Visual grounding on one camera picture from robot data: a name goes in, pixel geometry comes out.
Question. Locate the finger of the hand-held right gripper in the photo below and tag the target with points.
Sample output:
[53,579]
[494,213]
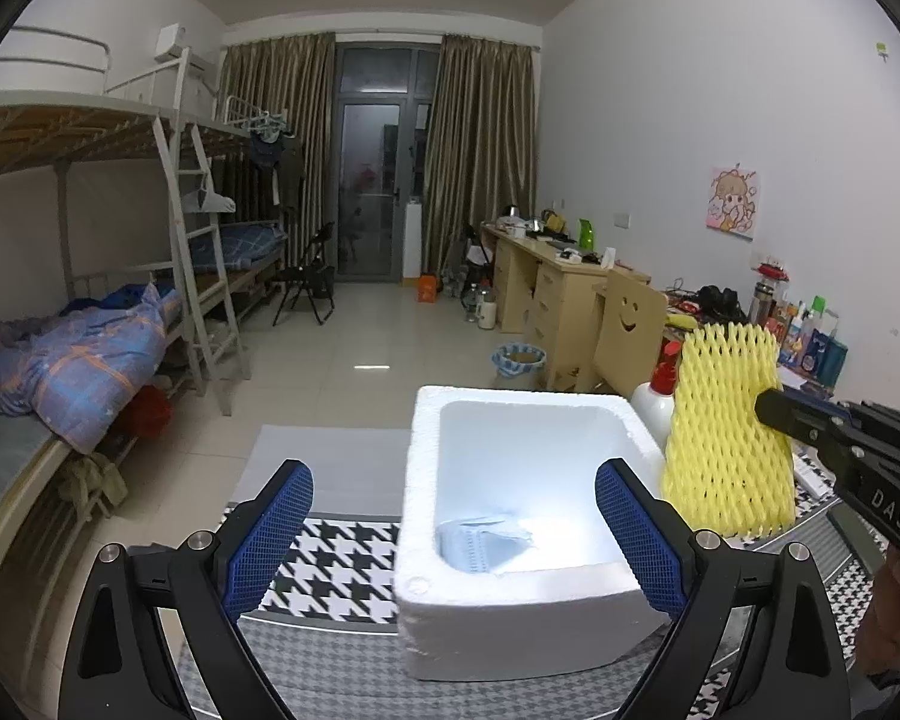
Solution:
[791,416]

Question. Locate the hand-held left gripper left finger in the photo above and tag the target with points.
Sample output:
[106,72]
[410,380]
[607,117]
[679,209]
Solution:
[270,532]

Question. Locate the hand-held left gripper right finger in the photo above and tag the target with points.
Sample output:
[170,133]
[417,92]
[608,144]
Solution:
[637,532]

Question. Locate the yellow foam net sleeve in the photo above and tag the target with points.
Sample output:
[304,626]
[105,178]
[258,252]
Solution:
[720,427]

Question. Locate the white foam box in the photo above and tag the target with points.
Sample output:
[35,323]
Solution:
[540,607]

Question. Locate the person's right hand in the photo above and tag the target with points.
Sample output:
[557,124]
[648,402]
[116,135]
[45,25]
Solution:
[896,615]

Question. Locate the cluttered wooden desk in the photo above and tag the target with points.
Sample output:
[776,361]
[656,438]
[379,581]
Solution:
[821,390]

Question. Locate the row of toiletry bottles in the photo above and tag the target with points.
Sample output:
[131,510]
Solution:
[814,345]

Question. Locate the houndstooth tablecloth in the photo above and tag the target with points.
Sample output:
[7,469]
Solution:
[345,562]

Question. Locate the steel thermos flask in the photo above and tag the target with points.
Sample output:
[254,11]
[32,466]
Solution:
[761,304]

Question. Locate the white lotion bottle red pump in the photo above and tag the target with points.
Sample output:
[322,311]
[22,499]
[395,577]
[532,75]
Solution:
[656,405]

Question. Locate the black headphones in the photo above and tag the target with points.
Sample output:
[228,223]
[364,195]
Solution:
[720,300]

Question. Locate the yellow banana toy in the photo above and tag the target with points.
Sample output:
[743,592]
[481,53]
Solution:
[681,321]

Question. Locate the red model boat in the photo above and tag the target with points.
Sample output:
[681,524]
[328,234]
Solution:
[769,268]

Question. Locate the blue face mask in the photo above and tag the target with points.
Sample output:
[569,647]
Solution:
[480,547]

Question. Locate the red cloth under bed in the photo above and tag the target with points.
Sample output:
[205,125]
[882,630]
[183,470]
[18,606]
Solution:
[151,412]

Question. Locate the olive cloth under bed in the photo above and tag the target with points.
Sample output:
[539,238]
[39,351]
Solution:
[94,487]

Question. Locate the wooden chair smiley cutout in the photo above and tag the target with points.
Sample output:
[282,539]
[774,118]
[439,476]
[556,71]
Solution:
[630,322]

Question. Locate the blue woven basket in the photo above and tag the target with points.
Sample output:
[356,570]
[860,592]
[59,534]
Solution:
[517,360]

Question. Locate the wooden desk with drawers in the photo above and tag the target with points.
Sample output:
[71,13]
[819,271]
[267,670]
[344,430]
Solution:
[555,300]

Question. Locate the blue plaid quilt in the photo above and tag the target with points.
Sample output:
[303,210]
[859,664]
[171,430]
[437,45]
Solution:
[82,367]

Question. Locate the black folding chair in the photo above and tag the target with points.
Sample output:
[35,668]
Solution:
[307,277]

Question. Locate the clear water bottles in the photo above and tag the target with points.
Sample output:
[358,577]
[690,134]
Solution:
[484,307]

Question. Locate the orange bag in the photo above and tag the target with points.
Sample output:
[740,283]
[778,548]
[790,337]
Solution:
[427,289]

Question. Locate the small metal bunk bed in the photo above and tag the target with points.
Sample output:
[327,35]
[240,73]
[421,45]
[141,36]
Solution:
[247,240]

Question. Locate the white bunk bed ladder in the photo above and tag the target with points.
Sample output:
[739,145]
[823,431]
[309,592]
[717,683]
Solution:
[195,240]

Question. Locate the narrow white cabinet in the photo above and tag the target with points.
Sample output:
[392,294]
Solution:
[414,240]

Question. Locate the metal cooking pot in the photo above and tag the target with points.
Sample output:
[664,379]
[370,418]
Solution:
[511,223]

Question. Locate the hanging dark clothes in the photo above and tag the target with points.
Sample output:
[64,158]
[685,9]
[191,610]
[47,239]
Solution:
[270,154]

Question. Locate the glass balcony door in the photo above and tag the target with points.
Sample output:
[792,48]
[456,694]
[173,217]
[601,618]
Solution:
[375,165]

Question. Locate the wide brown curtain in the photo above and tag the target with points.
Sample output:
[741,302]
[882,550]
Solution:
[285,127]

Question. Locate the narrow brown curtain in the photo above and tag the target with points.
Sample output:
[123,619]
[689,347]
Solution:
[480,135]

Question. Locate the large metal bunk bed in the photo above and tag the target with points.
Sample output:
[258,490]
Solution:
[15,127]

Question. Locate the white air conditioner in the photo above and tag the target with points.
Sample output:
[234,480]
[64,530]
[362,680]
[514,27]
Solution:
[176,45]

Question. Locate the cartoon wall poster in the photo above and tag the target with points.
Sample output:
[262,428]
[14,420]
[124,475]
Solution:
[733,202]

